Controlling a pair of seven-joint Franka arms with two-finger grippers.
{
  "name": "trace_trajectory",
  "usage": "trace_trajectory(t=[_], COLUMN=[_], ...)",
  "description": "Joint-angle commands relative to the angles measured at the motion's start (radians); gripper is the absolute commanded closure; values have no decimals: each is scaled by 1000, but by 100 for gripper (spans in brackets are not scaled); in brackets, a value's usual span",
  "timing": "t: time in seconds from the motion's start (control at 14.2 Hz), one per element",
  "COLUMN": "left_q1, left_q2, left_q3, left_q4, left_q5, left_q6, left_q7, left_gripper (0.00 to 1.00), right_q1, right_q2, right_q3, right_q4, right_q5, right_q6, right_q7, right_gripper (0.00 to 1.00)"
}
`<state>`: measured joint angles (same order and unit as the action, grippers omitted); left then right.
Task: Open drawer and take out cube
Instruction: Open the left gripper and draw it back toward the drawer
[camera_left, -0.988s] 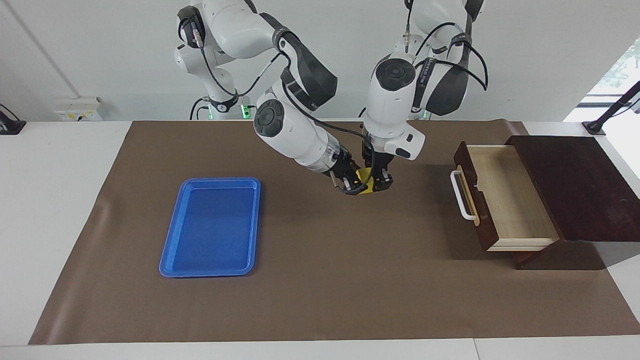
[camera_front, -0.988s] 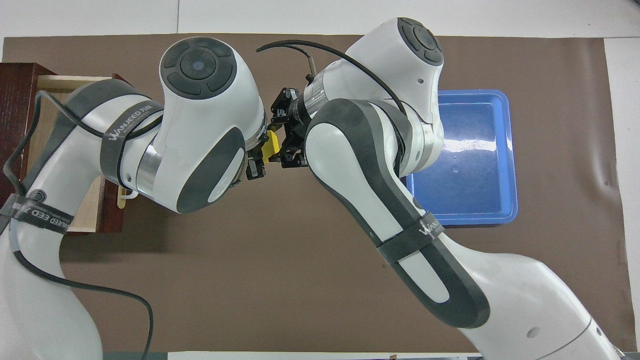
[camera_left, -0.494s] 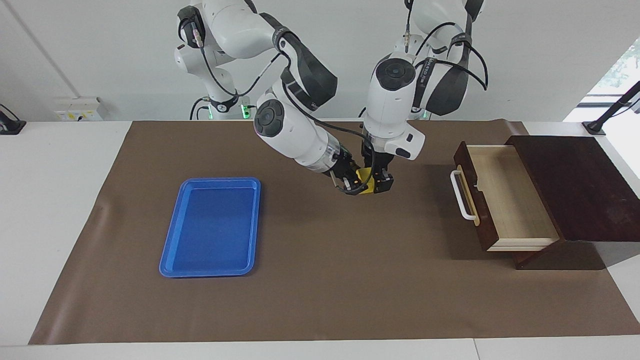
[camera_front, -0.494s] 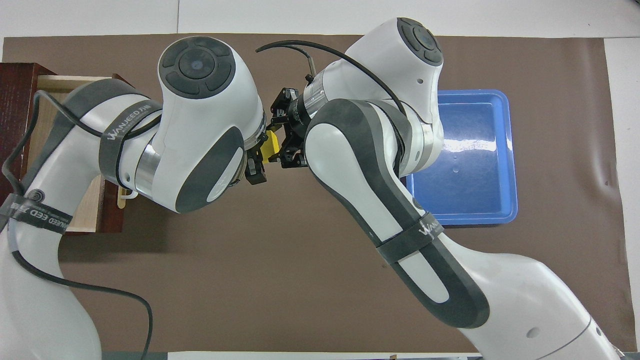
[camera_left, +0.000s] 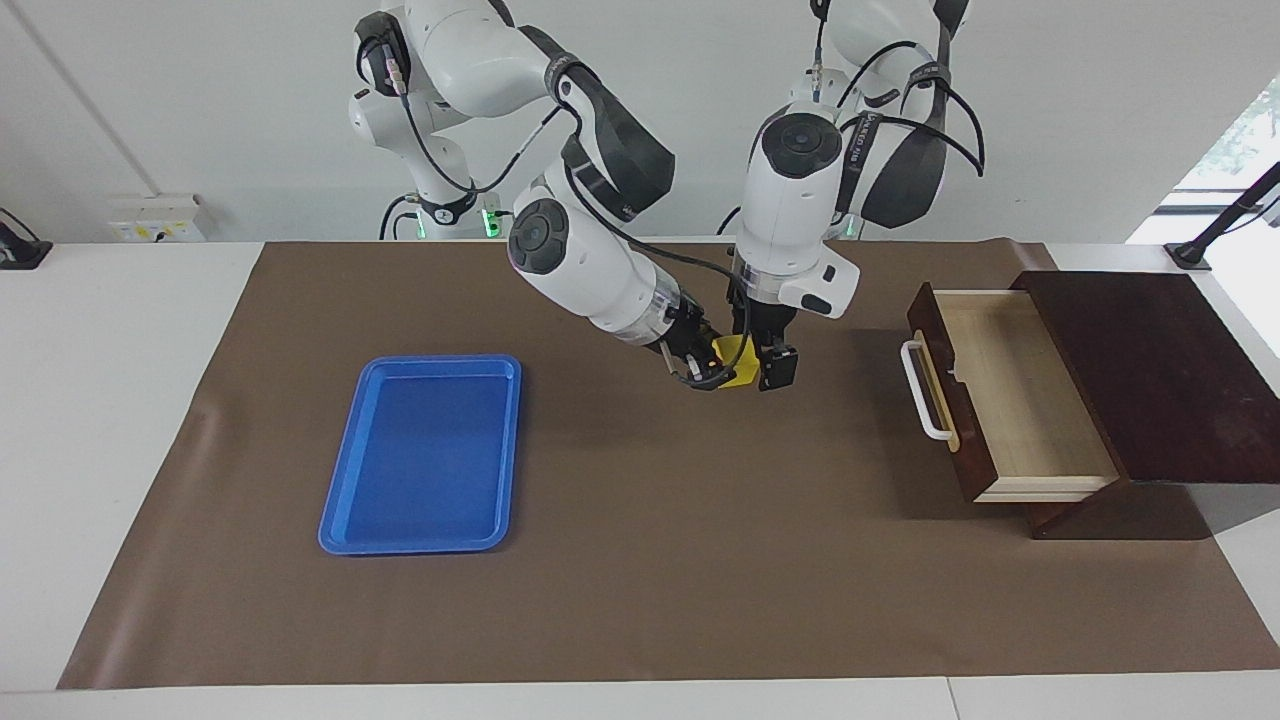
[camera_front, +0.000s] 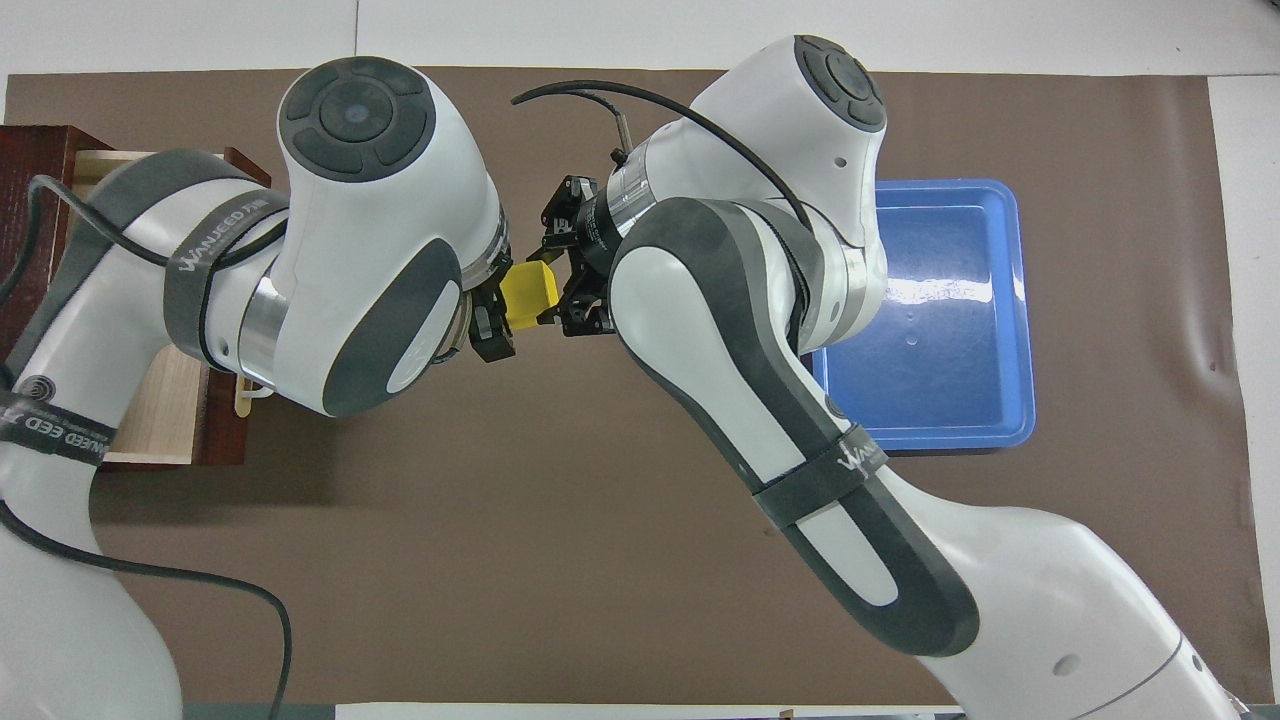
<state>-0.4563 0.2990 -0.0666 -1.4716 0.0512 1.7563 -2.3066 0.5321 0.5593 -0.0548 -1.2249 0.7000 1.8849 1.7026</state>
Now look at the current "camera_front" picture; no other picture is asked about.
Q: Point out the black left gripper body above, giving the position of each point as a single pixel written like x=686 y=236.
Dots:
x=482 y=315

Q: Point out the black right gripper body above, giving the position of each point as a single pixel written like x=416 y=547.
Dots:
x=580 y=230

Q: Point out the yellow cube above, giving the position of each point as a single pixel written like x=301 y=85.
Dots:
x=530 y=295

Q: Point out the wooden drawer with dark front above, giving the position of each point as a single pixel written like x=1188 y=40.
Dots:
x=170 y=400

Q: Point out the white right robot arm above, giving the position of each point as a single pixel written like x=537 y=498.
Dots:
x=740 y=330

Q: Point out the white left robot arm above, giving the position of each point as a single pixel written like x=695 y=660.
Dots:
x=350 y=250

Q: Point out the brown table mat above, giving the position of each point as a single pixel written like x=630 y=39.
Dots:
x=560 y=560

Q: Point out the blue plastic tray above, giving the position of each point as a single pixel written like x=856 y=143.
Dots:
x=950 y=330

